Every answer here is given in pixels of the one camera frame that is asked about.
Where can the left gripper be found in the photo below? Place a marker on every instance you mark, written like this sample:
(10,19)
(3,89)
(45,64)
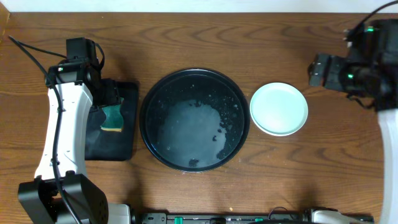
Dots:
(113,93)

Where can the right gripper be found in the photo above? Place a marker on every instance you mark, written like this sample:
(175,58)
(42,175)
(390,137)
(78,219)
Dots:
(328,74)

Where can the green yellow sponge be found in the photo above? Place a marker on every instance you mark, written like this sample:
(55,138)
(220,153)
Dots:
(113,118)

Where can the pale green plate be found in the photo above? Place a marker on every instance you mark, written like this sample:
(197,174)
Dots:
(278,109)

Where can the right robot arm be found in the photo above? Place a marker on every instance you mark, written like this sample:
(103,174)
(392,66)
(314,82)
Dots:
(387,120)

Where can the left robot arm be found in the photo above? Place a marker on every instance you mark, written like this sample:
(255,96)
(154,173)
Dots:
(61,191)

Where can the black rectangular water tray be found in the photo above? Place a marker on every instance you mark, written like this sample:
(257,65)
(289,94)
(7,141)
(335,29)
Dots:
(108,145)

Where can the round black tray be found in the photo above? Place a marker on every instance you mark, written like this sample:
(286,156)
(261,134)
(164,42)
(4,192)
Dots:
(194,120)

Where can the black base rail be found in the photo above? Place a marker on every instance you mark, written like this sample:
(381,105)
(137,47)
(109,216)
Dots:
(277,215)

